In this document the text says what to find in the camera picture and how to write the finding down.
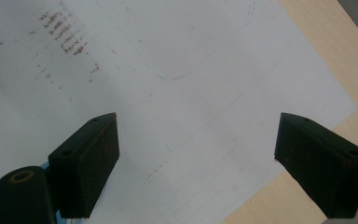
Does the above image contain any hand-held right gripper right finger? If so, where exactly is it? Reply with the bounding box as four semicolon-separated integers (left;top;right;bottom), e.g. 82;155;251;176
273;112;358;219

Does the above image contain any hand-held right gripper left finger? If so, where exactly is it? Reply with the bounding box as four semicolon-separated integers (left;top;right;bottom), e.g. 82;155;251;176
48;112;121;219

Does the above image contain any white table mat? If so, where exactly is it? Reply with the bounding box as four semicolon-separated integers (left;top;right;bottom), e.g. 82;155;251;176
0;0;358;224

